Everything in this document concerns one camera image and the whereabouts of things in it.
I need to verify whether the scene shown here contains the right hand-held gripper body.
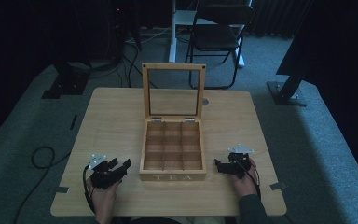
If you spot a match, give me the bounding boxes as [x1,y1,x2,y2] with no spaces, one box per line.
[220,143,256,180]

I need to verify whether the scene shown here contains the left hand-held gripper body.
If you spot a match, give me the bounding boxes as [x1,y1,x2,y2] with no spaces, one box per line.
[87,153,129,190]

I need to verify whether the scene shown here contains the wooden compartment box with window lid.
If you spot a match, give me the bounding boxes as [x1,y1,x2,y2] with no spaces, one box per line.
[139,63,207,182]

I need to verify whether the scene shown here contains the person's left hand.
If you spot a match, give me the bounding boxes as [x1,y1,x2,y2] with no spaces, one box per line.
[86,177,123,217]

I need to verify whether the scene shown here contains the person's right hand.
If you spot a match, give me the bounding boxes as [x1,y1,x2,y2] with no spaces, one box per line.
[229,158,259,198]

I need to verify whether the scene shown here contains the grey tape piece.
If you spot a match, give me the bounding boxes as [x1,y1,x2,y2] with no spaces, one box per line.
[48,185,71,195]
[268,181,288,191]

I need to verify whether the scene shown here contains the black tape strip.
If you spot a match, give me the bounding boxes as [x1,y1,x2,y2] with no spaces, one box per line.
[69,114,79,131]

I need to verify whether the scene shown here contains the slanted black stand with base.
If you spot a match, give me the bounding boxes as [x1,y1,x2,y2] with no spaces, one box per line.
[266,46,323,108]

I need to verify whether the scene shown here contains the black folding chair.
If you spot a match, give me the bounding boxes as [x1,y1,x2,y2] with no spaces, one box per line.
[168,0,254,69]
[185,2,256,91]

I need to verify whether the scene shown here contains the dark equipment rack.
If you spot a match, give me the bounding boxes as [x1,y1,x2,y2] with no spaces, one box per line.
[103,0,144,61]

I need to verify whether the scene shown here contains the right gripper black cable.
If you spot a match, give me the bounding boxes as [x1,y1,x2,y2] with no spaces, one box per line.
[236,158,263,201]

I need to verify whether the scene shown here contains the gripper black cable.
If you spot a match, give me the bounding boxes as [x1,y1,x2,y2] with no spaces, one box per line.
[81,163,97,216]
[236,158,263,201]

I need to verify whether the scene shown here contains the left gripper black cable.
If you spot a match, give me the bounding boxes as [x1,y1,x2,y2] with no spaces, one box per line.
[81,163,97,216]

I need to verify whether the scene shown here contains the black floor cable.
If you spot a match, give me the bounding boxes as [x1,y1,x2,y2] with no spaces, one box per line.
[12,146,73,224]

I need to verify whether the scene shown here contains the black stand with base plate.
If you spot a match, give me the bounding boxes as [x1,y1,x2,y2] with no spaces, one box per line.
[41,46,93,100]

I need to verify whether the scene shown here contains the black cable bundle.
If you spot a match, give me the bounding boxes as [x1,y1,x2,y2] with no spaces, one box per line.
[117,38,158,90]

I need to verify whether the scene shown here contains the white cable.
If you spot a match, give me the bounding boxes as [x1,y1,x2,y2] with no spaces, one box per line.
[126,26,172,45]

